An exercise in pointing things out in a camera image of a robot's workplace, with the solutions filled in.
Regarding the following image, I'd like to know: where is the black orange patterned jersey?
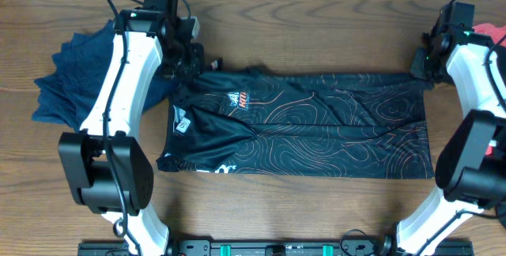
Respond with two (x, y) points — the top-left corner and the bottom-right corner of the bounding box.
(157, 69), (434, 179)

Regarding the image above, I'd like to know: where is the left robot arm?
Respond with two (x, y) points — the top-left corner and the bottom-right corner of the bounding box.
(58, 9), (203, 255)

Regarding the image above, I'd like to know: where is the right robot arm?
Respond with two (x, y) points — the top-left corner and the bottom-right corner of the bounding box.
(380, 29), (505, 255)

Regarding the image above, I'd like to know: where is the plain black shirt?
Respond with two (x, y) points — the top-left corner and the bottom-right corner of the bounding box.
(494, 45), (505, 87)

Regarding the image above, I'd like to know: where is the red cloth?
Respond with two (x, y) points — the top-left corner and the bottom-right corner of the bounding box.
(473, 23), (506, 43)

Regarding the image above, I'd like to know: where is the folded navy blue shirt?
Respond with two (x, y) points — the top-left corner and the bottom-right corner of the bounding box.
(32, 21), (179, 137)

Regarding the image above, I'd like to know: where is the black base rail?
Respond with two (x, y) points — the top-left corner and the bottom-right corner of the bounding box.
(77, 236), (474, 256)

